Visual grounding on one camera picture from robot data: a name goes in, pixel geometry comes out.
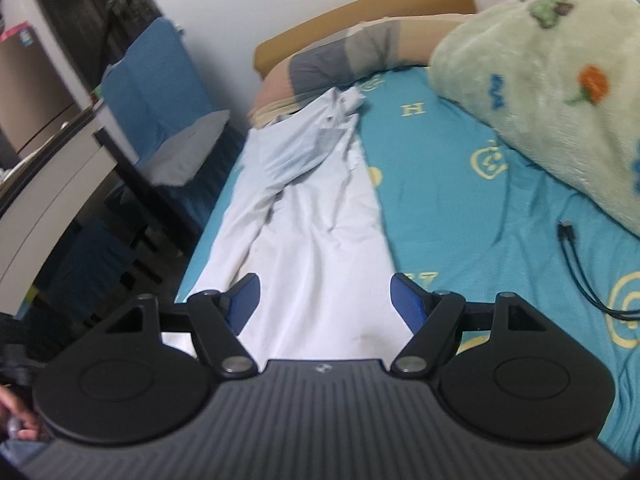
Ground person's left hand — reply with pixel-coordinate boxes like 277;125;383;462
0;387;42;444

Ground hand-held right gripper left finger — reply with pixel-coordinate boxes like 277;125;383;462
104;273;262;377

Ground black cable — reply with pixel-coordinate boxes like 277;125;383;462
556;220;640;319

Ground brown cabinet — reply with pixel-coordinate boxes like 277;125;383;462
0;20;81;158

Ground teal printed bed sheet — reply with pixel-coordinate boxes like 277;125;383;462
175;65;640;461

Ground grey cushion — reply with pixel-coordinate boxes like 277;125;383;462
145;110;231;189

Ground white desk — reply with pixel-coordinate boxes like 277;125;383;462
0;99;122;317

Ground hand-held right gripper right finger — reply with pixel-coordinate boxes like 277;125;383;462
390;272;550;375

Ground dark blue stool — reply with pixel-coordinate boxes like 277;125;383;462
47;217;143;323

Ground green plush printed blanket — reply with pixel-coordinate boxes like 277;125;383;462
429;0;640;239

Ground wooden headboard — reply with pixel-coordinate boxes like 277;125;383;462
253;0;477;81

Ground blue covered chair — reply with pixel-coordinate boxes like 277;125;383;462
100;16;247;233

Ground striped pillow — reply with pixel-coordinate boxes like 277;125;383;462
247;12;476;127

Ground white garment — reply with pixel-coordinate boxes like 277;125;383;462
162;85;420;361

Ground dark wardrobe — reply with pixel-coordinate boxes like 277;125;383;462
25;0;167;111

